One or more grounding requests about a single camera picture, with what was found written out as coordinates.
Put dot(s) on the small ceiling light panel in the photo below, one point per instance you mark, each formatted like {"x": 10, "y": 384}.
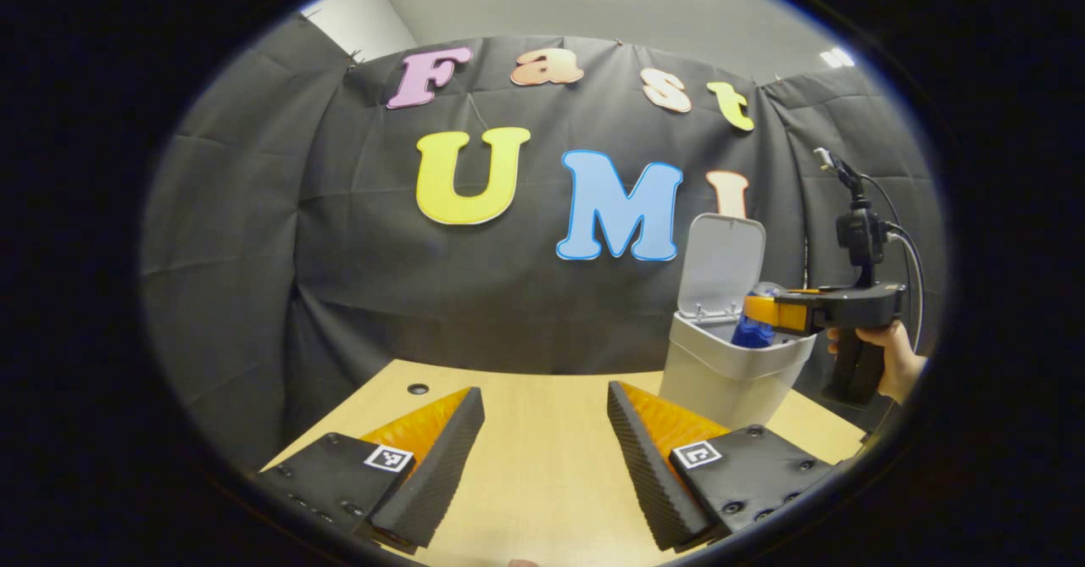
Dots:
{"x": 837, "y": 57}

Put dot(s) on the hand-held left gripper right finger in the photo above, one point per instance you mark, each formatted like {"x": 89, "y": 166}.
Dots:
{"x": 646, "y": 465}

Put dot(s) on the wooden desktop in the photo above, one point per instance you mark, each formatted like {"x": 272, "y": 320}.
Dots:
{"x": 542, "y": 465}

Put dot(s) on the black backdrop cloth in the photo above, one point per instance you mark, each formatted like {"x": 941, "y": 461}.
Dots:
{"x": 509, "y": 313}

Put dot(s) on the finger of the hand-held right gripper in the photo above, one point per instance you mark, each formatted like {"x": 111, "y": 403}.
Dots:
{"x": 788, "y": 313}

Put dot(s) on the blue silver pop can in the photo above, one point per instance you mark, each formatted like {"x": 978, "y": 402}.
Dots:
{"x": 753, "y": 330}

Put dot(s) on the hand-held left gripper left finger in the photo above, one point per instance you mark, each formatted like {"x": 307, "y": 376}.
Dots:
{"x": 441, "y": 474}

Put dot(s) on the white desktop garbage bin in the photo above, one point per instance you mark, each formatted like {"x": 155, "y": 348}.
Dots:
{"x": 720, "y": 380}

